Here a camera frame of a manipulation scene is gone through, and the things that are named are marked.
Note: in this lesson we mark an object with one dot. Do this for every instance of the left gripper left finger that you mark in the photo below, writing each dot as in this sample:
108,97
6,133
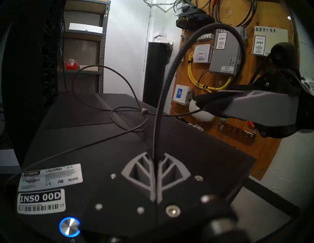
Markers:
143,171

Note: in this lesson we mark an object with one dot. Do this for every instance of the tan flat box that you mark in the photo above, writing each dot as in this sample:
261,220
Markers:
88,68

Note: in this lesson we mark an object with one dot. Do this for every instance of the white ciena labelled box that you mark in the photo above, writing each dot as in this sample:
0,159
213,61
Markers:
202,53

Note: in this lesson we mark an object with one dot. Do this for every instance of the white flat box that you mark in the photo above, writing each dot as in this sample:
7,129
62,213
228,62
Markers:
85,28

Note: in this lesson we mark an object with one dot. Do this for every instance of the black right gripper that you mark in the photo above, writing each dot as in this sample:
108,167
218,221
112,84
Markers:
306,110

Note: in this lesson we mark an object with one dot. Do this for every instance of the white oval dome device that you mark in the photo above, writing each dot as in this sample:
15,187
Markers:
201,115

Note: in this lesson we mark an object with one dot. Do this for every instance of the black workstation tower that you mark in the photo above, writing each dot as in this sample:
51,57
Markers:
85,147

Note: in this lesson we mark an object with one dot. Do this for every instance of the copper ground bar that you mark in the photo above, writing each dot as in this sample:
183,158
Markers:
236,132

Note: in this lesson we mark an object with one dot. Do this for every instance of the tall black cylinder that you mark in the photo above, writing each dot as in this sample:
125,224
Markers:
157,73

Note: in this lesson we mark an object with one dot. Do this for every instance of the white flat device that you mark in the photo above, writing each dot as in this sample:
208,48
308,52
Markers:
8,161

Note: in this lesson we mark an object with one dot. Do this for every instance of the small red bin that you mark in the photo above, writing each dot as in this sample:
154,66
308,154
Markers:
71,65

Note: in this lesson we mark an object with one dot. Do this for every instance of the cream AT&T enclosure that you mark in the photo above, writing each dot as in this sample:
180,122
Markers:
274,39

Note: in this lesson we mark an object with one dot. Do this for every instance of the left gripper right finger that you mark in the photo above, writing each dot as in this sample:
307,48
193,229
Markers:
171,171

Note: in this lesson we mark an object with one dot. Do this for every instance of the grey AT&T enclosure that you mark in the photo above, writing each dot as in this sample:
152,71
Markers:
225,58

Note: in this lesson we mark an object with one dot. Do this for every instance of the grey metal shelving unit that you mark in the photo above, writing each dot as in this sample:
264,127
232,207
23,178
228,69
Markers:
103,49

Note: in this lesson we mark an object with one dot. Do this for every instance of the small white boxes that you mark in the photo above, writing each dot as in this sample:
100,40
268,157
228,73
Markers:
162,38

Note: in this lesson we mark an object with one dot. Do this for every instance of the white box blue label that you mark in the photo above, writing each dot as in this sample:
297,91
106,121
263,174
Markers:
181,95

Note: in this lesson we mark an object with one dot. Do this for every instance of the black wall router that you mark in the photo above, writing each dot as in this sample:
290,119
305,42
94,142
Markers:
195,19

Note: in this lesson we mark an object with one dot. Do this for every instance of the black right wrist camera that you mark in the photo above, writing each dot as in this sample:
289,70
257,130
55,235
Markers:
284,55

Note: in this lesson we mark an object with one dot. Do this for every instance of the white patch block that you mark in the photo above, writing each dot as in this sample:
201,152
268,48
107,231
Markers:
206,37

